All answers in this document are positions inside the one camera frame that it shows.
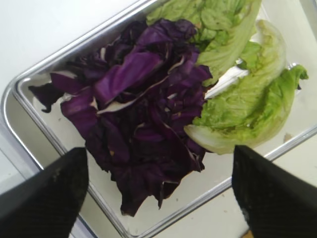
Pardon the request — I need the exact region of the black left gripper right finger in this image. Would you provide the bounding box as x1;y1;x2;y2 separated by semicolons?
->
231;145;317;238

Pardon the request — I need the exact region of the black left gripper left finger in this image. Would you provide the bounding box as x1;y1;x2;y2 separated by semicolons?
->
0;147;89;238

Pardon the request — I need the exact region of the green lettuce in container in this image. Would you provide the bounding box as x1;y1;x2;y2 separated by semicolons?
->
147;0;308;154

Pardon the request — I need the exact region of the purple cabbage pile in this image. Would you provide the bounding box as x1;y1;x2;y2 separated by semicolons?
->
29;19;211;216

